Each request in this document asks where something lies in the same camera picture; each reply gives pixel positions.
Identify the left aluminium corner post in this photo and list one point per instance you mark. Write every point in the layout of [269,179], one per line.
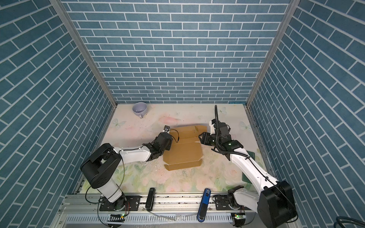
[67,21]

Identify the lavender ceramic cup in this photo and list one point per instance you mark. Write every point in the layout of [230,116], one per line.
[140,109]

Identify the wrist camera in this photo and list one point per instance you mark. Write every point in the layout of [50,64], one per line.
[211,125]
[166,129]

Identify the right aluminium corner post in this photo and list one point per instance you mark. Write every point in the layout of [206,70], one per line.
[275,44]

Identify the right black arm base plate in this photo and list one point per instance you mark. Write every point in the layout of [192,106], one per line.
[221,202]

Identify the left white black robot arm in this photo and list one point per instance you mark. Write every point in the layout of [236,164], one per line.
[101,165]

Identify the aluminium corner post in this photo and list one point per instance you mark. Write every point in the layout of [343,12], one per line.
[67,21]
[275,44]

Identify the brown cardboard paper box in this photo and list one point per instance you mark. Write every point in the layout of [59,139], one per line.
[186,149]

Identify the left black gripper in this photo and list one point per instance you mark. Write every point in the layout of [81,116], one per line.
[168,147]

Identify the dark green phone case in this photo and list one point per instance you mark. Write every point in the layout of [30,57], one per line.
[244,177]

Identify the black marker pen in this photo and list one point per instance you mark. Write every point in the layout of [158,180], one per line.
[150,199]

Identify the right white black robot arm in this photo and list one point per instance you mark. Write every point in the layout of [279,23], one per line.
[273,200]

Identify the aluminium front rail frame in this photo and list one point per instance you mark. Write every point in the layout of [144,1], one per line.
[170,210]

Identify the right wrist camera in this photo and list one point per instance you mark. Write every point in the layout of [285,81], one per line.
[211,125]

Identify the blue black stapler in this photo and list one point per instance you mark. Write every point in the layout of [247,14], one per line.
[203,208]

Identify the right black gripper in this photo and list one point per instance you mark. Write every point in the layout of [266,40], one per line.
[205,138]

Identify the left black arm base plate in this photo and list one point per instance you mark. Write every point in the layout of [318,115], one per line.
[126,203]

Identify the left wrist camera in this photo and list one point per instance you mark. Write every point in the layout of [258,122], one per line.
[166,129]

